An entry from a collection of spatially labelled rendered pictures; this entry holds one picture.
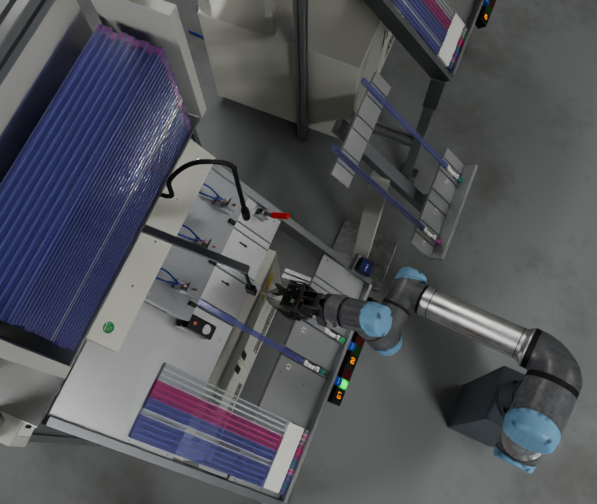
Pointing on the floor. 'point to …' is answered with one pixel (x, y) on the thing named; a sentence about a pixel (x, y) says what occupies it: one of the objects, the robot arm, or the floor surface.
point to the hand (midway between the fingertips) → (273, 297)
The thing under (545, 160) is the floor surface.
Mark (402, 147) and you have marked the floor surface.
